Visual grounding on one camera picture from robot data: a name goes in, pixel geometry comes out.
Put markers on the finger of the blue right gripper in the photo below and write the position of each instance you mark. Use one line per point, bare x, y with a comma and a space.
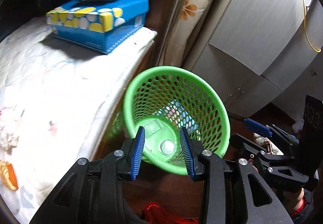
257, 128

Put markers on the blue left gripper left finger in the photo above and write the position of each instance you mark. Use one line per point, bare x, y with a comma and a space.
136, 152

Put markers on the green plastic mesh basket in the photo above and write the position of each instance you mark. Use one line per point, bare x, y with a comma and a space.
165, 99

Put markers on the floral beige curtain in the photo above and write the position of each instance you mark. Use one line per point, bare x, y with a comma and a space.
182, 32

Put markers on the clear cup with brown label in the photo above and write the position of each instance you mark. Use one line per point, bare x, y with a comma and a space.
167, 147

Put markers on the orange Ovaltine snack wrapper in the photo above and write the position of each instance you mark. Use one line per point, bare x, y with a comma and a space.
8, 176

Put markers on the person right hand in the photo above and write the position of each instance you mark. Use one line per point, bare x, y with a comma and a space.
293, 201

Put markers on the white wardrobe cabinet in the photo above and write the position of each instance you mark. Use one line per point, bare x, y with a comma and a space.
250, 51

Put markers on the white quilted mattress pad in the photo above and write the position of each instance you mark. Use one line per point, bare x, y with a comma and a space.
56, 99

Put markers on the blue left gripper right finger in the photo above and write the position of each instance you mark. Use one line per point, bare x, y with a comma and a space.
188, 152

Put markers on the blue yellow tissue box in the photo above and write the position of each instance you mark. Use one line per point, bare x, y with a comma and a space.
100, 26

